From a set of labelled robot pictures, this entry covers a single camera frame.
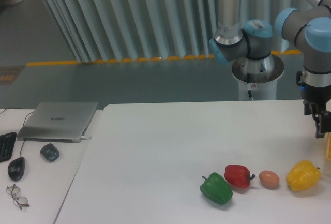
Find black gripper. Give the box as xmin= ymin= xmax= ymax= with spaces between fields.
xmin=301 ymin=84 xmax=330 ymax=138

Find red bell pepper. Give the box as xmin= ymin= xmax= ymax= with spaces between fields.
xmin=224 ymin=165 xmax=256 ymax=188

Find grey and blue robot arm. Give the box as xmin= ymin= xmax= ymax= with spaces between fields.
xmin=209 ymin=0 xmax=330 ymax=138

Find yellow bell pepper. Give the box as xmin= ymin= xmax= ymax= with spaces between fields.
xmin=286 ymin=160 xmax=321 ymax=192

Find brown egg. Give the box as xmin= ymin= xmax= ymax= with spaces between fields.
xmin=259 ymin=170 xmax=280 ymax=189

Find green bell pepper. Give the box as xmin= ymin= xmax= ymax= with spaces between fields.
xmin=200 ymin=172 xmax=233 ymax=205

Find white folding partition screen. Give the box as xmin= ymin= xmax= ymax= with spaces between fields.
xmin=30 ymin=0 xmax=331 ymax=63

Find silver closed laptop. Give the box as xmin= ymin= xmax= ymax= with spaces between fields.
xmin=17 ymin=102 xmax=98 ymax=143

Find dark grey small case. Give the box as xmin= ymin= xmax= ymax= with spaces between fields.
xmin=40 ymin=143 xmax=59 ymax=162

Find black computer mouse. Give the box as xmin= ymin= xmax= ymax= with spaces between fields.
xmin=7 ymin=157 xmax=25 ymax=182

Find black keyboard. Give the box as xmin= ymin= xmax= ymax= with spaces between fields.
xmin=0 ymin=132 xmax=17 ymax=162

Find black mouse cable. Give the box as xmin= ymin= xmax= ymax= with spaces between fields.
xmin=0 ymin=107 xmax=36 ymax=159

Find thin frame eyeglasses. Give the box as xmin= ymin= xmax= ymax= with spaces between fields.
xmin=6 ymin=184 xmax=30 ymax=210

